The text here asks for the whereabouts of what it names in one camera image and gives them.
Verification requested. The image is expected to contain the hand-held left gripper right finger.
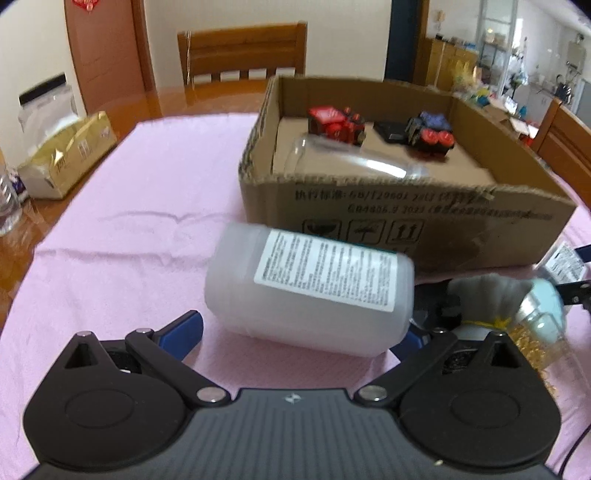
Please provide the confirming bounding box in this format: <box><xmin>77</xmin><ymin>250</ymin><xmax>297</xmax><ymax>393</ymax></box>
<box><xmin>355</xmin><ymin>329</ymin><xmax>549</xmax><ymax>408</ymax></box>

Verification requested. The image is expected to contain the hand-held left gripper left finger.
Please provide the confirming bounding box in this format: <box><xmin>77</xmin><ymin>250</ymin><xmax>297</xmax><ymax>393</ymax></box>
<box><xmin>44</xmin><ymin>309</ymin><xmax>231</xmax><ymax>408</ymax></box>

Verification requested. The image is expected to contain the jar of yellow capsules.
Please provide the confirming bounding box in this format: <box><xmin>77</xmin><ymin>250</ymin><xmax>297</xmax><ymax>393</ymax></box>
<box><xmin>507</xmin><ymin>276</ymin><xmax>591</xmax><ymax>398</ymax></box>

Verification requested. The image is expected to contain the white plastic bottle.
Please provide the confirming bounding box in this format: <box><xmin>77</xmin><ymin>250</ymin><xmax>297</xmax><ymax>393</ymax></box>
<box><xmin>204</xmin><ymin>222</ymin><xmax>416</xmax><ymax>358</ymax></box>

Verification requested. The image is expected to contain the cardboard box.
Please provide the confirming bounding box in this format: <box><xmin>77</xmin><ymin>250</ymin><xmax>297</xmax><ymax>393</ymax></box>
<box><xmin>238</xmin><ymin>75</ymin><xmax>578</xmax><ymax>274</ymax></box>

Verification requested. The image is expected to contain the clear plastic jar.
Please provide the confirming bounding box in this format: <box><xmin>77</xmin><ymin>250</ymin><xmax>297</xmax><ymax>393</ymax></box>
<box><xmin>283</xmin><ymin>131</ymin><xmax>433</xmax><ymax>182</ymax></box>

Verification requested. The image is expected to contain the black square plate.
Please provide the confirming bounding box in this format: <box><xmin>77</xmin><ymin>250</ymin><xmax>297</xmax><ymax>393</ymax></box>
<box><xmin>372</xmin><ymin>120</ymin><xmax>413</xmax><ymax>144</ymax></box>

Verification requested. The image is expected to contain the red toy train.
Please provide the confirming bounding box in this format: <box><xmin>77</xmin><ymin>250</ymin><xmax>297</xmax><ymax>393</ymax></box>
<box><xmin>307</xmin><ymin>106</ymin><xmax>368</xmax><ymax>148</ymax></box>

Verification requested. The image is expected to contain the grey pouch with yellow tie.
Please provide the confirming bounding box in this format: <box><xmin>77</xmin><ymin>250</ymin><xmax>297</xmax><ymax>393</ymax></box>
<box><xmin>445</xmin><ymin>272</ymin><xmax>535</xmax><ymax>343</ymax></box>

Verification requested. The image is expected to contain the wooden chair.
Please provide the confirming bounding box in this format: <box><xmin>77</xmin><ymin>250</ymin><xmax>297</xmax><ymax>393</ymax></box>
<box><xmin>177</xmin><ymin>20</ymin><xmax>308</xmax><ymax>87</ymax></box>
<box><xmin>533</xmin><ymin>99</ymin><xmax>591</xmax><ymax>186</ymax></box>

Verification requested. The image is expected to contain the pink cloth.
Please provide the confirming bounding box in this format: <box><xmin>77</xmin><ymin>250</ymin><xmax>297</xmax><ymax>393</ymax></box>
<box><xmin>0</xmin><ymin>112</ymin><xmax>591</xmax><ymax>468</ymax></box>

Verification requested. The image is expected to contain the grey refrigerator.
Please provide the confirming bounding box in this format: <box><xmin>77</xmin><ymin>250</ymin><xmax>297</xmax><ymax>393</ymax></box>
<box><xmin>573</xmin><ymin>78</ymin><xmax>591</xmax><ymax>118</ymax></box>

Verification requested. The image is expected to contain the white water heater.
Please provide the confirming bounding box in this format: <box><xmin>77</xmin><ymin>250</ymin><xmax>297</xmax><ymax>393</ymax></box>
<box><xmin>567</xmin><ymin>39</ymin><xmax>585</xmax><ymax>71</ymax></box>

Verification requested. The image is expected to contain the gold tissue pack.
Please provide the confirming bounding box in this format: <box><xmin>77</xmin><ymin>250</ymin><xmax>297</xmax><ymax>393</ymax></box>
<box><xmin>17</xmin><ymin>111</ymin><xmax>118</xmax><ymax>200</ymax></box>

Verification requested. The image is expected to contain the pile of yellow bags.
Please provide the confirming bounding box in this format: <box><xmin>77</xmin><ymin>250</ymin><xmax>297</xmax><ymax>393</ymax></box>
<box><xmin>450</xmin><ymin>60</ymin><xmax>492</xmax><ymax>109</ymax></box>

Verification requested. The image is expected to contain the clear water bottle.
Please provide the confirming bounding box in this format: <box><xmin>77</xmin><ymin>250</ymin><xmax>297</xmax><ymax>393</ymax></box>
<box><xmin>0</xmin><ymin>161</ymin><xmax>25</xmax><ymax>237</ymax></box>

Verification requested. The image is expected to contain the metal storage shelf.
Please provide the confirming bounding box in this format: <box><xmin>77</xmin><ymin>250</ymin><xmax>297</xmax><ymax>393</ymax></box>
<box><xmin>479</xmin><ymin>25</ymin><xmax>515</xmax><ymax>93</ymax></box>

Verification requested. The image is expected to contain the wooden cabinet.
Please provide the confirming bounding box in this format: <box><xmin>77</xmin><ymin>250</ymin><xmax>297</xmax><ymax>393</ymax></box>
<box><xmin>422</xmin><ymin>36</ymin><xmax>479</xmax><ymax>92</ymax></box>

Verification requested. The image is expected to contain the clear jar with black lid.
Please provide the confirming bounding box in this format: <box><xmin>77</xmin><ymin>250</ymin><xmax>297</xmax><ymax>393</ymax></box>
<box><xmin>18</xmin><ymin>72</ymin><xmax>78</xmax><ymax>139</ymax></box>

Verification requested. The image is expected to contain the brown wooden door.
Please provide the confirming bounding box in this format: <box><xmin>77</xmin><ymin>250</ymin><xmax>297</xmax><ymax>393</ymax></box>
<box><xmin>64</xmin><ymin>0</ymin><xmax>156</xmax><ymax>117</ymax></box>

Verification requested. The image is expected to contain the black cable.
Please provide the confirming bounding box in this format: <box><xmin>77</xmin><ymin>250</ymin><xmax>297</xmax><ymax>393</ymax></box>
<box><xmin>558</xmin><ymin>422</ymin><xmax>591</xmax><ymax>478</ymax></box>

